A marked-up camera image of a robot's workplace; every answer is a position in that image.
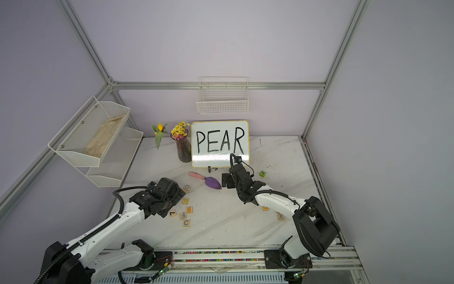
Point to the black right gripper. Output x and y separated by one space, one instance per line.
233 176

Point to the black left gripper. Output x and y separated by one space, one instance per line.
177 197

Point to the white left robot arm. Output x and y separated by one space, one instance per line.
81 260

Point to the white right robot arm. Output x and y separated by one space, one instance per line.
315 226

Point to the wooden letter O block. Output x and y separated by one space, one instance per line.
187 188

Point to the wooden letter C block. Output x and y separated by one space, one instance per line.
186 223

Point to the wooden letter X block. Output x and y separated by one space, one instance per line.
280 217

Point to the wooden number 7 block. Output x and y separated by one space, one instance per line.
172 213

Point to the yellow framed whiteboard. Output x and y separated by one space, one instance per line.
214 141

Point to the ribbed glass vase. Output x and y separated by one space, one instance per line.
184 150

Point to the loose yellow flower stem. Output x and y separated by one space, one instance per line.
159 132

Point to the yellow flower bouquet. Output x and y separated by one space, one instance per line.
180 131

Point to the beige cloth in shelf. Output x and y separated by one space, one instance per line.
97 146

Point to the white mesh double shelf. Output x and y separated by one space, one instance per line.
110 170

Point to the pink handled purple shovel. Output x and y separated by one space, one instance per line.
209 181

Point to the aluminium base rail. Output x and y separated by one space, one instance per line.
241 266

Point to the white wire wall basket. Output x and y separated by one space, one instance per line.
223 95

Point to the aluminium cage frame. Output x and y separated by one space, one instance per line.
168 61

